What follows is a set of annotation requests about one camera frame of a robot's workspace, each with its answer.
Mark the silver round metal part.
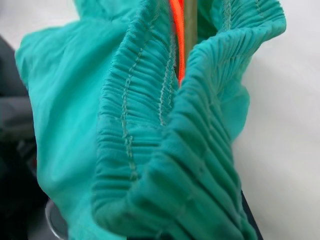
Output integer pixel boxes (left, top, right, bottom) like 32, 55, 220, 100
44, 198, 69, 240

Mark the dark grey blurred shape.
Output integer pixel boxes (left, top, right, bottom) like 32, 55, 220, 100
0, 34, 51, 240

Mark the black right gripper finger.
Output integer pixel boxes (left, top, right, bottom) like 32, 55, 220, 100
240, 191, 264, 240

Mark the green cloth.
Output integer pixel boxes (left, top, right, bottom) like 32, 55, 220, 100
14, 0, 287, 240

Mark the orange drawstring cord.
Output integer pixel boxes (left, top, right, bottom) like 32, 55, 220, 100
169, 0, 186, 87

